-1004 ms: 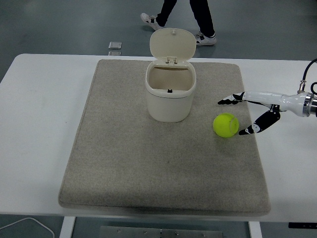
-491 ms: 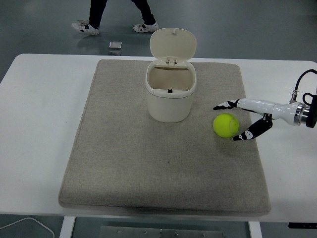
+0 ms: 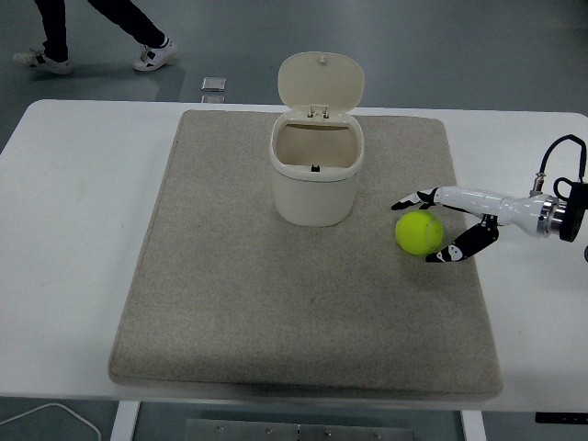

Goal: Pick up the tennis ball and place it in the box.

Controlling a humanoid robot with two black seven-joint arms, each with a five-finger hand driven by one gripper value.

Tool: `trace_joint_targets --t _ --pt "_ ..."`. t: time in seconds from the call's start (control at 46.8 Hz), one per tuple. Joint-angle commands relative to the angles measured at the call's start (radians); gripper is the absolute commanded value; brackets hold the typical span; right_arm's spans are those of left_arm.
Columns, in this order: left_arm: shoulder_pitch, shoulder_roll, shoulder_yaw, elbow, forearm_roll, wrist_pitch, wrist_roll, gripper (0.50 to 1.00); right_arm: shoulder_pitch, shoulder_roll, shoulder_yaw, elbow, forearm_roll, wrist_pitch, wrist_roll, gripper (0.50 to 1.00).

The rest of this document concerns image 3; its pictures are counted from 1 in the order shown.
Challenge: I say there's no person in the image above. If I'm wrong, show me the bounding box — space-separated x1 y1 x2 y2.
12 0 179 75

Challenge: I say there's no black table control panel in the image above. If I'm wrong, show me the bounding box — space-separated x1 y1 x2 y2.
535 413 588 424

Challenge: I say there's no yellow-green tennis ball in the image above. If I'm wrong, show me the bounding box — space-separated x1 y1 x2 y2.
395 209 445 255

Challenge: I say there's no cream plastic bin with lid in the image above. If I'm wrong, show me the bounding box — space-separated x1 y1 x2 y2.
268 51 367 227

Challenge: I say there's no grey metal plate with screws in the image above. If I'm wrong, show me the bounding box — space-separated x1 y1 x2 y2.
186 418 417 441

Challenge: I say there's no beige grey fabric mat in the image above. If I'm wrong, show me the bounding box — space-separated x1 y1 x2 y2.
107 108 504 400

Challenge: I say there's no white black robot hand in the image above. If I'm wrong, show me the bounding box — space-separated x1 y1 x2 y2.
390 185 546 265

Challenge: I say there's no white cable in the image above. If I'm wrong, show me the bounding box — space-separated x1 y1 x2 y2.
0 401 102 441

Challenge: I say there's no white table leg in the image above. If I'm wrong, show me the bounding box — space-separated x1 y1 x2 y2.
111 401 141 441
460 410 487 441

